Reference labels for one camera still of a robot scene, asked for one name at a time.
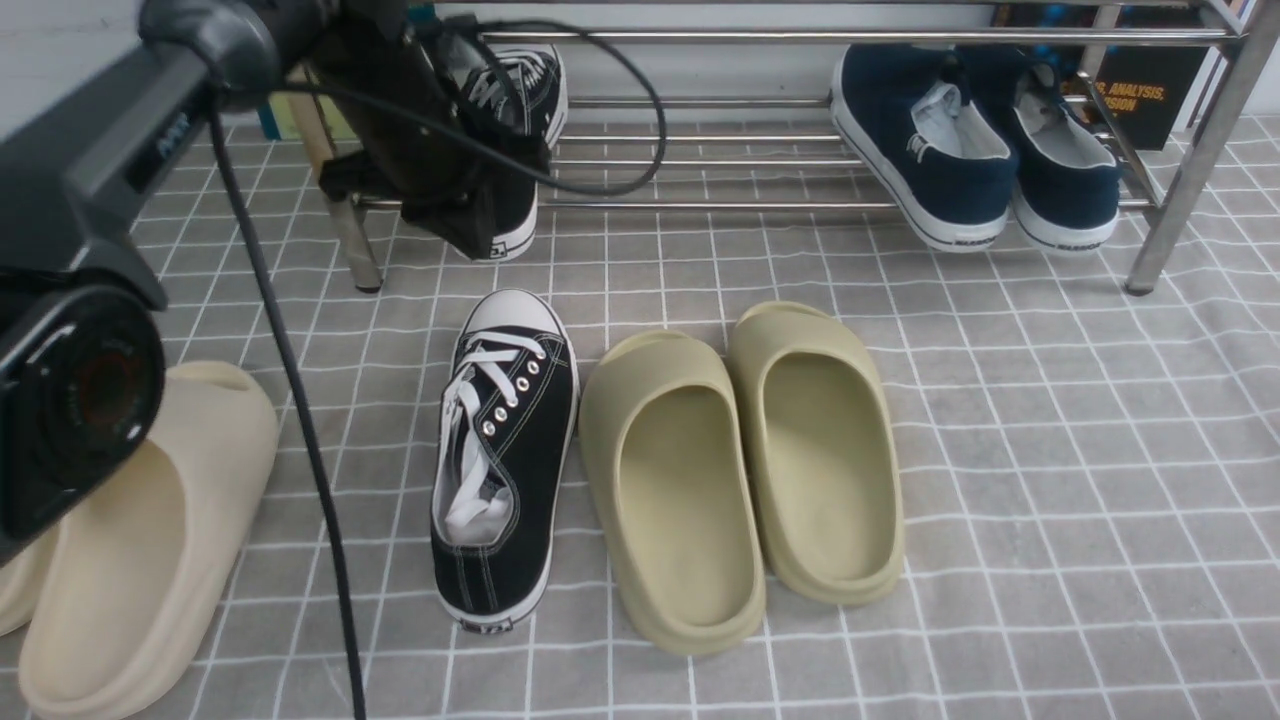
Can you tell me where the olive green slide right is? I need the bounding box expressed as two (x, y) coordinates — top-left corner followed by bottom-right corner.
(727, 301), (905, 606)

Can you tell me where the cream slide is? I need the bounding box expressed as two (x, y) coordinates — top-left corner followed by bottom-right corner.
(18, 361), (279, 719)
(0, 528), (60, 635)

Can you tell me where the teal yellow book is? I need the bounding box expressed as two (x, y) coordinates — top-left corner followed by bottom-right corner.
(256, 90), (361, 142)

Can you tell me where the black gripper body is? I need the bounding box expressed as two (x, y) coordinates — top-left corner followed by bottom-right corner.
(317, 1), (550, 261)

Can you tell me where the olive green slide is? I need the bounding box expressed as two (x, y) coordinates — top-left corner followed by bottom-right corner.
(727, 301), (905, 606)
(579, 329), (765, 656)

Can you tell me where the silver metal shoe rack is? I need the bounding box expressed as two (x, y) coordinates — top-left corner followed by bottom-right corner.
(287, 1), (1277, 297)

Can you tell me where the navy sneaker left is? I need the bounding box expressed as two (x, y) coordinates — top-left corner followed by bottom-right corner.
(829, 44), (1018, 254)

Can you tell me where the olive green slide left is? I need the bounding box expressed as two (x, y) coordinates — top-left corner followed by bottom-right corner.
(579, 329), (765, 656)

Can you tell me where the navy sneaker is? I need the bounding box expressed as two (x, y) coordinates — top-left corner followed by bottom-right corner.
(957, 45), (1121, 256)
(829, 44), (1018, 254)

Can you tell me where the navy sneaker right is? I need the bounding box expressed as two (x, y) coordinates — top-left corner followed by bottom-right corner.
(957, 45), (1121, 256)

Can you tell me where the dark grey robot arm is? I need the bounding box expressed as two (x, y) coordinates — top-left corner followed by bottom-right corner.
(3, 1), (549, 561)

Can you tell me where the black cable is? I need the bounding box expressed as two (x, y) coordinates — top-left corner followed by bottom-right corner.
(205, 18), (669, 720)

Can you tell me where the cream slide outer left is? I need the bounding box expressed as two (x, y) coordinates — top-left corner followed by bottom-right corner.
(0, 528), (60, 635)

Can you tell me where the black book orange text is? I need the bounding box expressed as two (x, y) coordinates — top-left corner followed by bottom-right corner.
(992, 5), (1231, 152)

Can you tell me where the cream slide inner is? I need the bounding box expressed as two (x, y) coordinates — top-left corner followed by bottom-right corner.
(18, 361), (279, 719)

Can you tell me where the black canvas sneaker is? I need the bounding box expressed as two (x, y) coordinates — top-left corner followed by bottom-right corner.
(440, 44), (570, 264)
(430, 290), (580, 635)

